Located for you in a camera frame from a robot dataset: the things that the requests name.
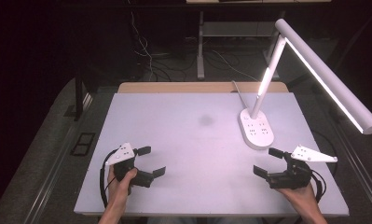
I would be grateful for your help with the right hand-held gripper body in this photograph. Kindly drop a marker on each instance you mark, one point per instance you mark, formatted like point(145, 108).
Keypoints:
point(294, 177)

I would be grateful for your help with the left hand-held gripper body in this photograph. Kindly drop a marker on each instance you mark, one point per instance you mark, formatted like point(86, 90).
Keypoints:
point(120, 154)

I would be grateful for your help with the white desk lamp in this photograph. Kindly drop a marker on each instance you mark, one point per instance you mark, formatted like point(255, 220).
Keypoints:
point(257, 132)

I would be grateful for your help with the person's right hand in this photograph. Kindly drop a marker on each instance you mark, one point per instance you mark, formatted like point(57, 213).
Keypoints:
point(298, 196)

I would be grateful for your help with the person's left hand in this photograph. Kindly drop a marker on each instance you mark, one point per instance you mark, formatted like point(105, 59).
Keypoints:
point(118, 189)

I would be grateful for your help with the black metal stand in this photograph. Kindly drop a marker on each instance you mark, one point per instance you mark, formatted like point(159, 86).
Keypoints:
point(78, 99)

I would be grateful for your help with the black rectangular floor frame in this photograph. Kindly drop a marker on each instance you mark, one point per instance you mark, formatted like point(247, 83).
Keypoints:
point(82, 144)

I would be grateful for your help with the metal floor rail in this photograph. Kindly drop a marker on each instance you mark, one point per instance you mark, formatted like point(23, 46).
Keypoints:
point(359, 175)
point(51, 177)

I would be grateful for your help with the grey metal desk frame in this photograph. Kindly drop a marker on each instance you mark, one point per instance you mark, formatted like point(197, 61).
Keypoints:
point(200, 59)

